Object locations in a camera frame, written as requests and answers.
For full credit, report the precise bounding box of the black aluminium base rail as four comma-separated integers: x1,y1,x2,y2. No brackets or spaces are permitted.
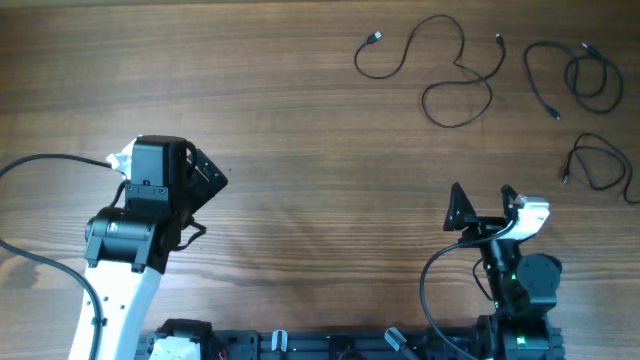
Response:
137,327,566,360

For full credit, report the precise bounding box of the left camera cable black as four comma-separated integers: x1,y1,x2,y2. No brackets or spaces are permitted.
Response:
1,154,111,360

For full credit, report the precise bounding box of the right camera cable black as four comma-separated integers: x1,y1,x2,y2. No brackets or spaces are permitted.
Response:
418,219,516,360

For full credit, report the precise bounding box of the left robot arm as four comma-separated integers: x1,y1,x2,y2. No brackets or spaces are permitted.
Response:
69,135,228,359

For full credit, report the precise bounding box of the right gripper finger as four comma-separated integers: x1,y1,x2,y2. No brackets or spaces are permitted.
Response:
443,182,477,231
501,184,520,220

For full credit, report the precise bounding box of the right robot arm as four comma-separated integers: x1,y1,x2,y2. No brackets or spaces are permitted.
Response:
443,183,565,360

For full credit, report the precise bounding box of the camera cable black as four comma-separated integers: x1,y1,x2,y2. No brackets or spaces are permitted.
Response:
418,219,516,360
1,154,111,360

